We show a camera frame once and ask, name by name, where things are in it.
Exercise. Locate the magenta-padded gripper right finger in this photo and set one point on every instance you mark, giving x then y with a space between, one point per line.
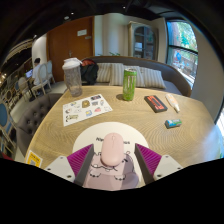
166 165

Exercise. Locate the white chair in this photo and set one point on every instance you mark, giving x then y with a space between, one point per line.
44 78

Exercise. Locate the green drink can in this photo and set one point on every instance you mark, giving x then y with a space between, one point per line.
129 85

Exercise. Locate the yellow square sticker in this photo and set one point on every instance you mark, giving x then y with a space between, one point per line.
34 159

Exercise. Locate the grey curved sofa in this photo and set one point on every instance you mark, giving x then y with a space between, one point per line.
173 78

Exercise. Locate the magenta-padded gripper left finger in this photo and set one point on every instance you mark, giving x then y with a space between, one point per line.
60 166

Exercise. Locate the striped cushion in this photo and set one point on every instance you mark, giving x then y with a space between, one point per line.
104 72
117 74
150 78

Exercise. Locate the white mouse pad, pink cartoon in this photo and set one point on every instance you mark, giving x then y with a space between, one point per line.
90 133

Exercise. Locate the grey tufted armchair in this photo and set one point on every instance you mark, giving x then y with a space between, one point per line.
33 116

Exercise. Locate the laptop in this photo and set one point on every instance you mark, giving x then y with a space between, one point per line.
29 73

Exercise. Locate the black and red flat box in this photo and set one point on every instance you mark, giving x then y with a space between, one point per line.
155 103

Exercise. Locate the white plastic tube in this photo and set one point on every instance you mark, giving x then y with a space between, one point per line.
172 102

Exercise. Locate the white sticker sheet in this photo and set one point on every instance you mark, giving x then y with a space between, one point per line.
85 110

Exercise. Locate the person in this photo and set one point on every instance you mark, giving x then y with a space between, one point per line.
36 71

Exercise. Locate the blue-backed chair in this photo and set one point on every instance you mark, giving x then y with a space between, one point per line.
5 120

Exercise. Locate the black backpack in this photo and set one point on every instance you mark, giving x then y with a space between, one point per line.
89 71

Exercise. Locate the clear shaker bottle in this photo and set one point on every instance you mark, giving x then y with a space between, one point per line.
72 80

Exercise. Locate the small teal pack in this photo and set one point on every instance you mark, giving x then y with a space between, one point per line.
173 123

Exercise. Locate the pink computer mouse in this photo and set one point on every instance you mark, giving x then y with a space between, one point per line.
112 149

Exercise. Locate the arched glass-door cabinet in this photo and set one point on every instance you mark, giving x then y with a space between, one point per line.
144 41

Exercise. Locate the brown wooden door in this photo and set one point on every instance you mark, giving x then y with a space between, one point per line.
66 46

